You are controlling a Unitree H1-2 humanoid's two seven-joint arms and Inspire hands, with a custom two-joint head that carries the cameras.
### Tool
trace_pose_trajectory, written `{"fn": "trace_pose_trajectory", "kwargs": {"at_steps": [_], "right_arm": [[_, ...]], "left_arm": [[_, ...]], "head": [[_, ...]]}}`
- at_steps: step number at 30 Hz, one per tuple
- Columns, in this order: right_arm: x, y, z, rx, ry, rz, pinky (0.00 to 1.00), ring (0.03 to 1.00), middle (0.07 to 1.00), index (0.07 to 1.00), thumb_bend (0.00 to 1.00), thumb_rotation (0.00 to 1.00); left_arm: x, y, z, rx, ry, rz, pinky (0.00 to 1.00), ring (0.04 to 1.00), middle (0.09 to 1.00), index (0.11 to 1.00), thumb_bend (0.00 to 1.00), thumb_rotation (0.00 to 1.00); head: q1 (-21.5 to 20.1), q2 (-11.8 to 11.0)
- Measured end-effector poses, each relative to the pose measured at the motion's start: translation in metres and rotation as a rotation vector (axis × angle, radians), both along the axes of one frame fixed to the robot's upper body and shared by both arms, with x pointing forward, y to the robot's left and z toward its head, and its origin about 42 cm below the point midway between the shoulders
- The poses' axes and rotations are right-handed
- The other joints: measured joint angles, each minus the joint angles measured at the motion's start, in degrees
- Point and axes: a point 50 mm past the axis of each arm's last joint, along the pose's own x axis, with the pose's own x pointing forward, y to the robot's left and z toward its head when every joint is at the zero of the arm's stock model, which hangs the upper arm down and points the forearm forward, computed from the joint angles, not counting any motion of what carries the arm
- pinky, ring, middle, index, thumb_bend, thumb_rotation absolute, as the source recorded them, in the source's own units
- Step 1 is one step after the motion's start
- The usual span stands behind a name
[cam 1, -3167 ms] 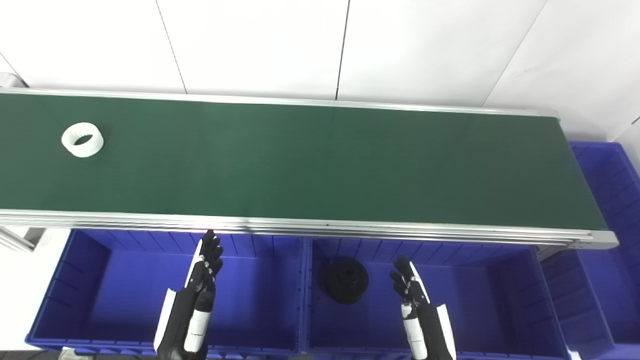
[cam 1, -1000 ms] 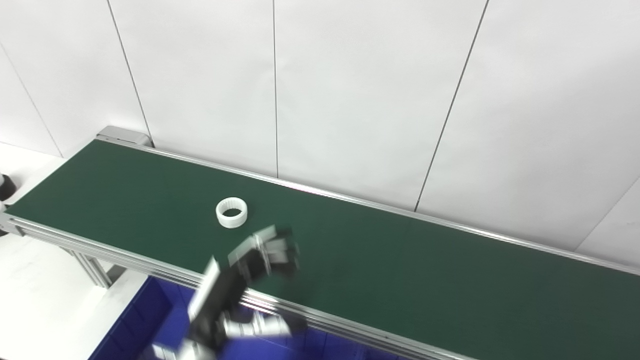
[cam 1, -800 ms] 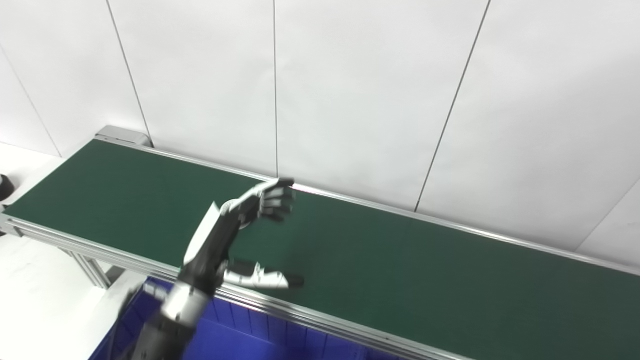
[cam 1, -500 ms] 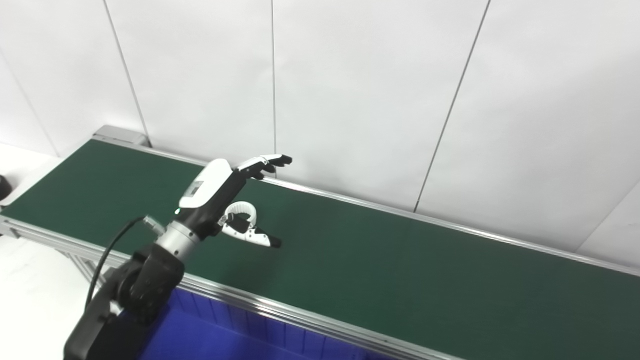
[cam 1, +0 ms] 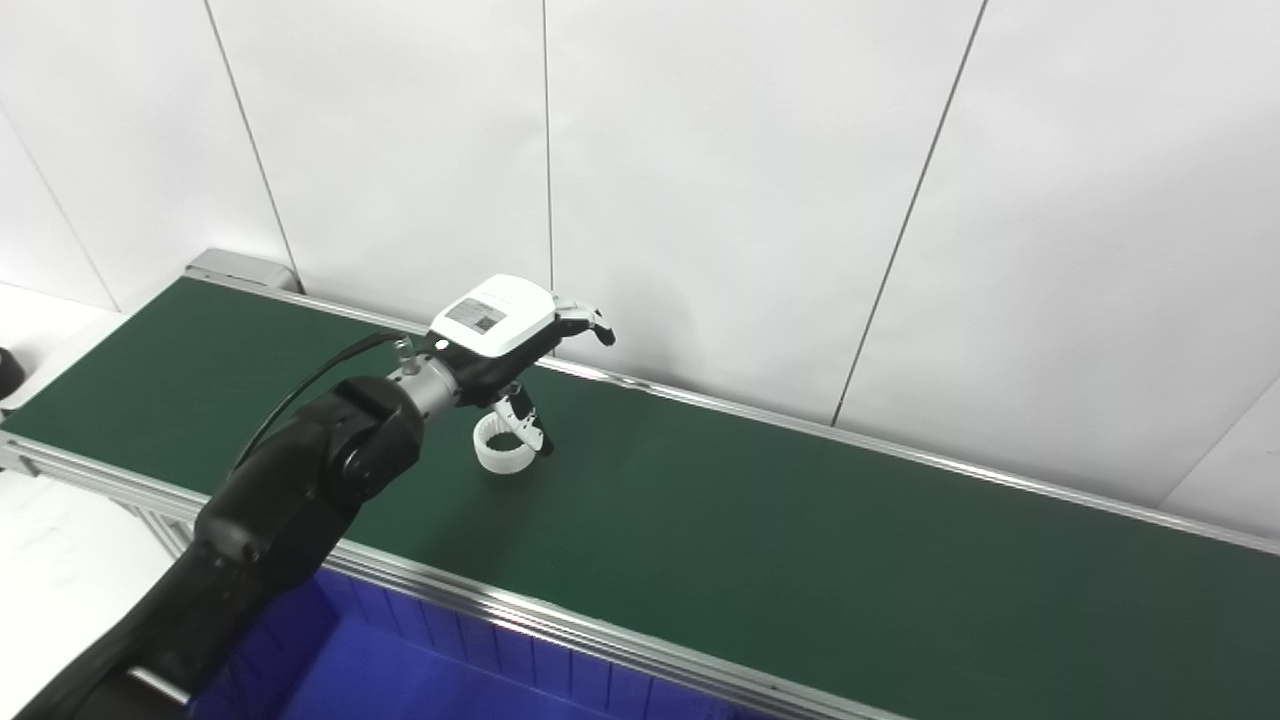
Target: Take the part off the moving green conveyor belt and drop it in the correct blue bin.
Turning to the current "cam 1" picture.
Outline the aluminium conveyor support leg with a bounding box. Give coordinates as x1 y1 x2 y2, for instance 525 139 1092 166
122 498 203 561

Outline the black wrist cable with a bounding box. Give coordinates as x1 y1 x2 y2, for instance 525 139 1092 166
230 332 403 471

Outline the white plastic ring part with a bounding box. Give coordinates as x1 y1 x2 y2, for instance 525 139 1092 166
473 415 541 473

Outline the green conveyor belt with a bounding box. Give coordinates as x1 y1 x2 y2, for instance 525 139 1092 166
0 262 1280 720
0 278 1280 720

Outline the blue plastic bin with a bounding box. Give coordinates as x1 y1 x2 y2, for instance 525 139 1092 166
190 568 771 720

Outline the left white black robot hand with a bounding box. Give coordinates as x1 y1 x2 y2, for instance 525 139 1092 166
430 274 616 457

